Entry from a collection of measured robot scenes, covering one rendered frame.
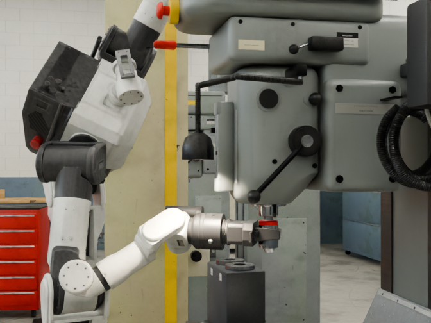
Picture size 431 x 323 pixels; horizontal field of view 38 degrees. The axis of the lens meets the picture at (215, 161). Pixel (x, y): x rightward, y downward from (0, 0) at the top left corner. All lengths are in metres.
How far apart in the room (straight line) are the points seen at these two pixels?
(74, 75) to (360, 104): 0.74
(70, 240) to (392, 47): 0.87
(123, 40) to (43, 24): 8.89
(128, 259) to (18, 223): 4.48
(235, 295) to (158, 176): 1.43
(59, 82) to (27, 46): 8.98
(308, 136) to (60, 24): 9.44
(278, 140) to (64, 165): 0.52
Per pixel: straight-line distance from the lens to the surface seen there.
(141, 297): 3.25
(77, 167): 1.54
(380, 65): 1.51
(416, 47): 1.30
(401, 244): 1.70
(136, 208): 3.18
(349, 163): 1.45
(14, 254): 6.00
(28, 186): 10.47
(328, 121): 1.44
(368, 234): 9.18
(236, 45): 1.39
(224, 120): 1.46
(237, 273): 1.85
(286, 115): 1.42
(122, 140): 1.63
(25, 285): 6.03
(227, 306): 1.86
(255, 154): 1.40
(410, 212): 1.66
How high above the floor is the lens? 1.40
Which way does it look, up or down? level
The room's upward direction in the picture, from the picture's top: straight up
